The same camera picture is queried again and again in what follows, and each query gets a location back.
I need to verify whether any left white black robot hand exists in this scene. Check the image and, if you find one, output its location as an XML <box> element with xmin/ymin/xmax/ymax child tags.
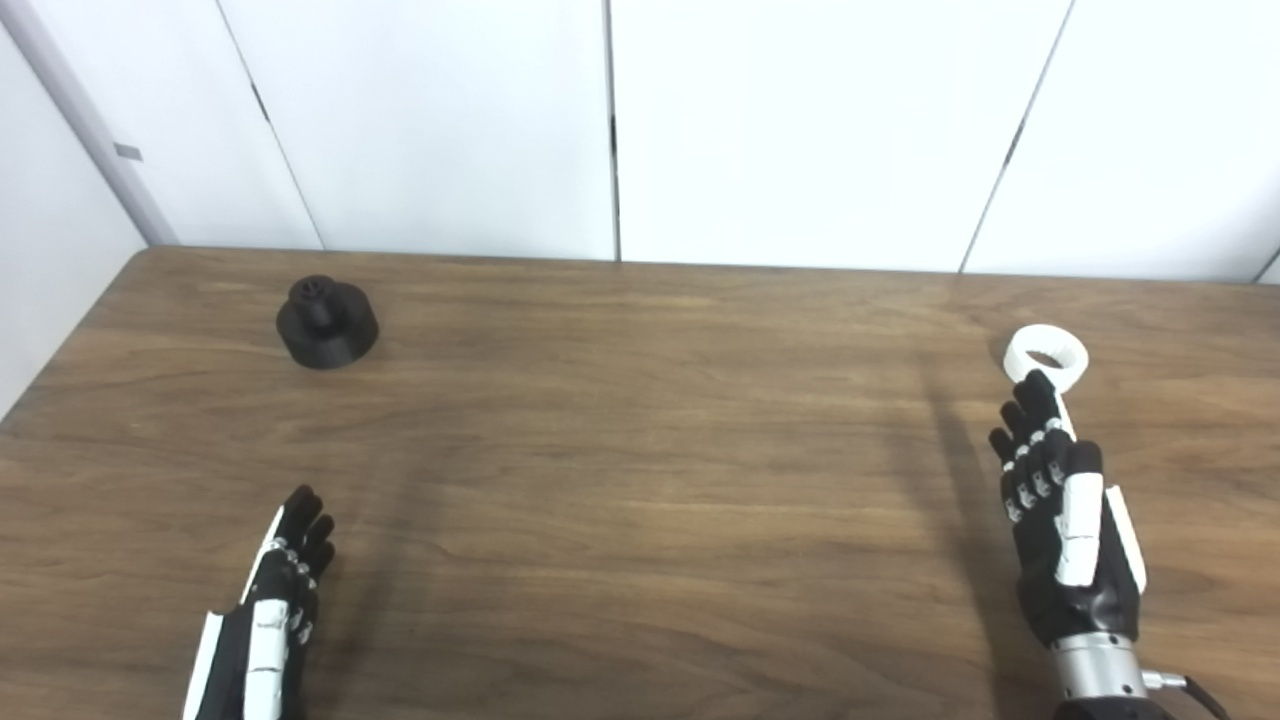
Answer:
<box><xmin>183</xmin><ymin>485</ymin><xmax>336</xmax><ymax>720</ymax></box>

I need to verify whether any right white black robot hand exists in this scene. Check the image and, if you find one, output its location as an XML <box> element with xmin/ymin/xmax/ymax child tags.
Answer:
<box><xmin>988</xmin><ymin>370</ymin><xmax>1148</xmax><ymax>649</ymax></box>

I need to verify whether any white toothed plastic ring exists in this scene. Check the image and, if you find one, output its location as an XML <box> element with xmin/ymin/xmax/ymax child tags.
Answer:
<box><xmin>1003</xmin><ymin>325</ymin><xmax>1089</xmax><ymax>394</ymax></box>

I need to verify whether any round black plastic part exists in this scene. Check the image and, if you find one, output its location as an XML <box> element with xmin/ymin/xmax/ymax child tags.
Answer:
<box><xmin>276</xmin><ymin>275</ymin><xmax>380</xmax><ymax>371</ymax></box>

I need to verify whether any thick black wrist cable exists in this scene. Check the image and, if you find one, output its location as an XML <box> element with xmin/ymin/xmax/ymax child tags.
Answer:
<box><xmin>1143</xmin><ymin>670</ymin><xmax>1233</xmax><ymax>720</ymax></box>

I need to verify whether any grey partition post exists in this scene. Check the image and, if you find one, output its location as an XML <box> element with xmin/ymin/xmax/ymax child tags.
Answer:
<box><xmin>0</xmin><ymin>0</ymin><xmax>179</xmax><ymax>247</ymax></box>

